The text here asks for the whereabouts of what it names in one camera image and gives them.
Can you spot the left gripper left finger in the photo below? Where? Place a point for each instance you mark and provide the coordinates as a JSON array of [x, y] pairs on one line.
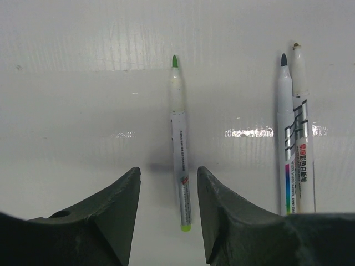
[[96, 231]]

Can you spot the green marker pen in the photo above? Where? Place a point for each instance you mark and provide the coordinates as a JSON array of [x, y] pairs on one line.
[[178, 120]]

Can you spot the blue marker pen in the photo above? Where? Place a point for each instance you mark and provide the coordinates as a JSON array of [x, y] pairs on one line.
[[286, 139]]

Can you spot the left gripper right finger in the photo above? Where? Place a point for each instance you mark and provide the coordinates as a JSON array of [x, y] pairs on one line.
[[238, 232]]

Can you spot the yellow marker pen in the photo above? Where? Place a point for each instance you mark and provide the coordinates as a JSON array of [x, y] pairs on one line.
[[306, 202]]

